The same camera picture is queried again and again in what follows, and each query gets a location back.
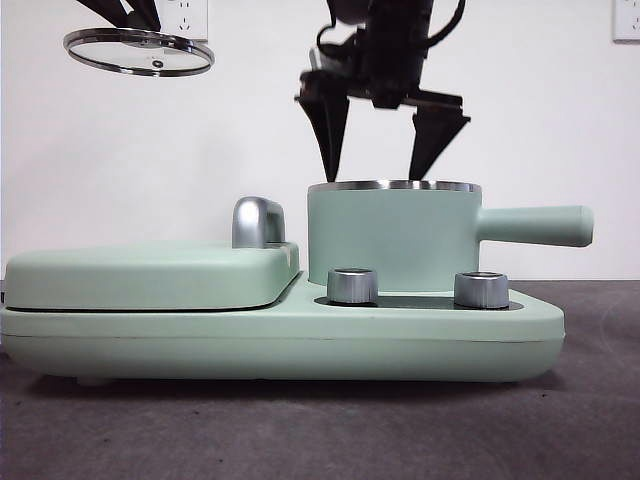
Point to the mint green cooker base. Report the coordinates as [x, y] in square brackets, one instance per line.
[150, 345]

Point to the silver control knob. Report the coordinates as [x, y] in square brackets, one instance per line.
[480, 290]
[352, 287]

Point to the black control panel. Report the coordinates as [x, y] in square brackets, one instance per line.
[415, 302]

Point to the mint green griddle cover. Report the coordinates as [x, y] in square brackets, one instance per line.
[150, 275]

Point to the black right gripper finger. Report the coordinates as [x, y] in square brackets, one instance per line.
[432, 140]
[327, 130]

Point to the white wall socket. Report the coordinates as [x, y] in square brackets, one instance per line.
[627, 20]
[192, 15]

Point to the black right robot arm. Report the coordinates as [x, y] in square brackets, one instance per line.
[395, 50]

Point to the glass lid with green knob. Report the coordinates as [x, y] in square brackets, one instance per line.
[115, 52]

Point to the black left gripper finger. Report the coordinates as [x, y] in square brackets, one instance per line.
[147, 15]
[107, 12]

